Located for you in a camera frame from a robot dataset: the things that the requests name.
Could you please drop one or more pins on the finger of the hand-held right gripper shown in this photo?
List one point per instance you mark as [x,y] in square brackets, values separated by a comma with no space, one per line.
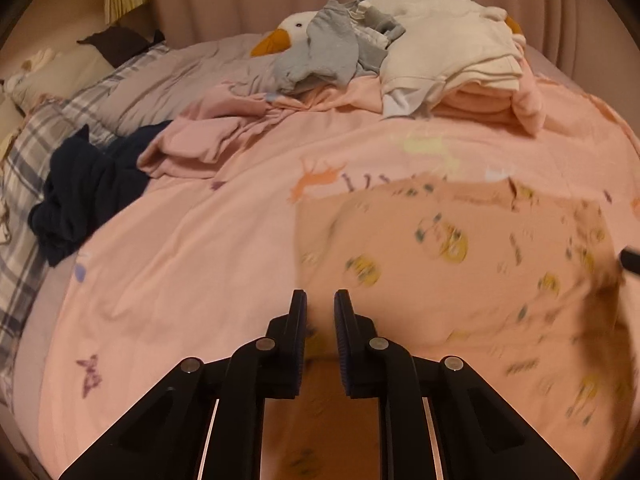
[631,260]

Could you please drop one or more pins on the light grey garment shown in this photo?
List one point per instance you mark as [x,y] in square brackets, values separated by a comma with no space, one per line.
[320,55]

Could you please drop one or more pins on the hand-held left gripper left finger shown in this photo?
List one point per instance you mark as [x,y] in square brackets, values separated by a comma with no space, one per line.
[296,360]

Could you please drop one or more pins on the cream pillow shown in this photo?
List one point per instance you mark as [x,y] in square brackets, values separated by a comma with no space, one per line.
[55,77]

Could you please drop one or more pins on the cream sweatshirt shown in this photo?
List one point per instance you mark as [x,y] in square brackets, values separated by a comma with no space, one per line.
[440,45]

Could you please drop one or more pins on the white goose plush toy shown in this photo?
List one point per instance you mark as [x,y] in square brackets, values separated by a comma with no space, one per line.
[287,32]

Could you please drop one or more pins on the crumpled pink garment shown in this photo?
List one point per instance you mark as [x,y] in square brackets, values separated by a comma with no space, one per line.
[210,135]

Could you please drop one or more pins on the brown pillow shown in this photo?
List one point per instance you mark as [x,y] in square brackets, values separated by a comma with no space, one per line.
[122,42]

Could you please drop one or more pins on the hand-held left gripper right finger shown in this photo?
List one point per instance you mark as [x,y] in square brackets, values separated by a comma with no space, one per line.
[345,355]

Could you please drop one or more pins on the peach cartoon-print garment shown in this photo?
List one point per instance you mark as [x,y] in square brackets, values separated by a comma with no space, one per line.
[425,285]

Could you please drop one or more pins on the grey duvet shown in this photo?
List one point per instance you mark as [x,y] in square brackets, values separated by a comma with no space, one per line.
[165,80]

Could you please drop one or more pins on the navy garment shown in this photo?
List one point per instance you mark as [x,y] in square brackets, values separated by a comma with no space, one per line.
[85,185]

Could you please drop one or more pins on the dark grey garment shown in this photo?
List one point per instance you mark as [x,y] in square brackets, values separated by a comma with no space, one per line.
[377,42]

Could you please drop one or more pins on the pink printed bed blanket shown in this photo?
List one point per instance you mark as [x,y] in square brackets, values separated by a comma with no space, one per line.
[200,260]

